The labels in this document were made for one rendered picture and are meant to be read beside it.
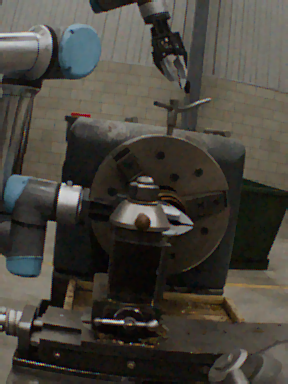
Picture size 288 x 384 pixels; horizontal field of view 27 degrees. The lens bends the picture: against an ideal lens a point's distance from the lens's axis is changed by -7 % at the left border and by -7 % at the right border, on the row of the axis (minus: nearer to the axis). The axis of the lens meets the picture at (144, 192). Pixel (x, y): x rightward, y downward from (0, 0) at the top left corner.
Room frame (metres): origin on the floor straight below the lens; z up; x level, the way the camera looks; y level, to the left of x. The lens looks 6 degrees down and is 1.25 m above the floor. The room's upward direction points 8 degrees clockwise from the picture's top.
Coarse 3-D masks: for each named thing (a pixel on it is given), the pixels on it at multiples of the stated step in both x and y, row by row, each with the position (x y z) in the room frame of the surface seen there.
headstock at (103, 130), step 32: (96, 128) 1.56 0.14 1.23; (128, 128) 1.57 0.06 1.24; (160, 128) 1.60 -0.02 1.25; (64, 160) 1.57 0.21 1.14; (96, 160) 1.55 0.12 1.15; (224, 160) 1.57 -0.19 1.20; (64, 224) 1.54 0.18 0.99; (64, 256) 1.54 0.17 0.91; (96, 256) 1.55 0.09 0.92; (224, 256) 1.57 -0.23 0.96
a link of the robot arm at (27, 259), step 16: (0, 224) 1.21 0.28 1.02; (16, 224) 1.14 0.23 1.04; (32, 224) 1.14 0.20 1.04; (0, 240) 1.18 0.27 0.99; (16, 240) 1.14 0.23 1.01; (32, 240) 1.14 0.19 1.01; (16, 256) 1.14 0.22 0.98; (32, 256) 1.14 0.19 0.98; (16, 272) 1.14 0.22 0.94; (32, 272) 1.15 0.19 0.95
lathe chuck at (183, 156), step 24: (144, 144) 1.40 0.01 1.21; (168, 144) 1.40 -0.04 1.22; (192, 144) 1.41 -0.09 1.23; (144, 168) 1.40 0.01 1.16; (168, 168) 1.40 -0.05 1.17; (192, 168) 1.41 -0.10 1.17; (216, 168) 1.41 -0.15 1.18; (96, 192) 1.39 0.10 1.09; (120, 192) 1.40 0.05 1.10; (192, 192) 1.41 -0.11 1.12; (216, 216) 1.41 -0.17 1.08; (168, 240) 1.41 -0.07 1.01; (192, 240) 1.41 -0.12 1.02; (216, 240) 1.41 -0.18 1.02; (192, 264) 1.41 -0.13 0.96
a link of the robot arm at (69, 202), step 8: (64, 184) 1.17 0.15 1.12; (64, 192) 1.15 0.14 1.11; (72, 192) 1.16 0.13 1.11; (80, 192) 1.16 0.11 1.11; (64, 200) 1.15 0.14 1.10; (72, 200) 1.15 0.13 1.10; (80, 200) 1.16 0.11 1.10; (64, 208) 1.14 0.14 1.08; (72, 208) 1.14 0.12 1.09; (80, 208) 1.15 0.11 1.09; (56, 216) 1.15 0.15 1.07; (64, 216) 1.15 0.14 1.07; (72, 216) 1.15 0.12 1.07; (72, 224) 1.16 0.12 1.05
